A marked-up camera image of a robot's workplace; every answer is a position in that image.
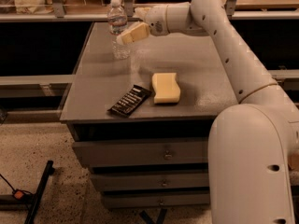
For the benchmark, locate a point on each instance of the middle drawer knob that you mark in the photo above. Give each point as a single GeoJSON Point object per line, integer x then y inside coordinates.
{"type": "Point", "coordinates": [164, 183]}

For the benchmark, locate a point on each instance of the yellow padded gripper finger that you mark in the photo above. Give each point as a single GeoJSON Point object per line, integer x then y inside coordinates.
{"type": "Point", "coordinates": [141, 12]}
{"type": "Point", "coordinates": [137, 31]}

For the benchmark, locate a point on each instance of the black metal stand leg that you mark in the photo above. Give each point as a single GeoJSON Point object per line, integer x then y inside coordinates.
{"type": "Point", "coordinates": [48, 171]}

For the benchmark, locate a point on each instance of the clear plastic water bottle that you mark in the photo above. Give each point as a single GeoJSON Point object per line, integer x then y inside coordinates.
{"type": "Point", "coordinates": [117, 23]}

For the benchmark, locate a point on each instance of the orange cable clip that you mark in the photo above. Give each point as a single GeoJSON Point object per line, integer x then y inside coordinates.
{"type": "Point", "coordinates": [18, 194]}

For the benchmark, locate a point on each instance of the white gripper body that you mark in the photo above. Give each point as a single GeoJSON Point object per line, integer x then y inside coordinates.
{"type": "Point", "coordinates": [156, 19]}

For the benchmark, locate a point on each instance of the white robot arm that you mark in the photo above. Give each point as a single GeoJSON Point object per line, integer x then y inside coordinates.
{"type": "Point", "coordinates": [249, 143]}

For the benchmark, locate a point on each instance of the top drawer knob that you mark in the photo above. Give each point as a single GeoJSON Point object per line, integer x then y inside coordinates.
{"type": "Point", "coordinates": [167, 155]}

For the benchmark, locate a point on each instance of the yellow sponge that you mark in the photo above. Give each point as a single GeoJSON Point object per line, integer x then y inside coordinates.
{"type": "Point", "coordinates": [166, 89]}

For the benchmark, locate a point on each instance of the metal shelf rail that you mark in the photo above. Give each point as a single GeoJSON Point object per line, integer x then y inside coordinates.
{"type": "Point", "coordinates": [93, 14]}

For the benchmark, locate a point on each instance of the grey drawer cabinet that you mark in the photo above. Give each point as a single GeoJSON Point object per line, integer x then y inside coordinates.
{"type": "Point", "coordinates": [125, 156]}

